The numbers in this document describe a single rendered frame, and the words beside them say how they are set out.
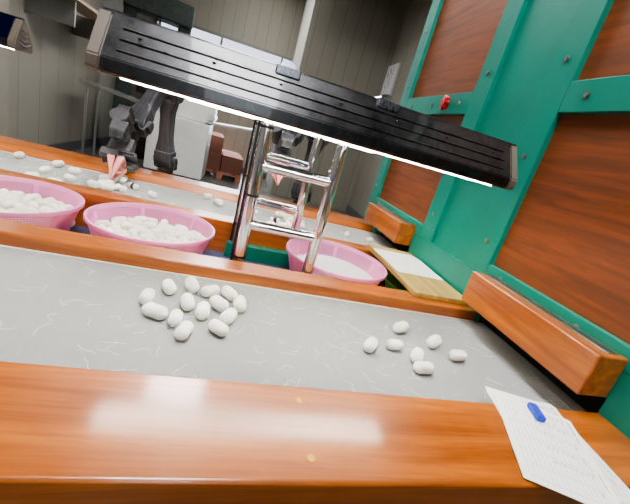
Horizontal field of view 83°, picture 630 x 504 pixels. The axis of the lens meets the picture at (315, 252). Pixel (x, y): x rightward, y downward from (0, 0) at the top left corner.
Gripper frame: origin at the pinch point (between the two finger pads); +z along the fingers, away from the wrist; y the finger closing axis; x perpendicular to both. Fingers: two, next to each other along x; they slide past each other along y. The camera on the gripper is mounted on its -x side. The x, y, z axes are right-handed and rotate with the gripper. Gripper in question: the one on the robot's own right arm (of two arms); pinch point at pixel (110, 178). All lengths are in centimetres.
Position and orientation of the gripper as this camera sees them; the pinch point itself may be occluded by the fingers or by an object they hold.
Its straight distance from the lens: 125.1
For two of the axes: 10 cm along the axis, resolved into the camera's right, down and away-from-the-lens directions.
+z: -0.4, 8.7, -5.0
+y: 9.5, 1.9, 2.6
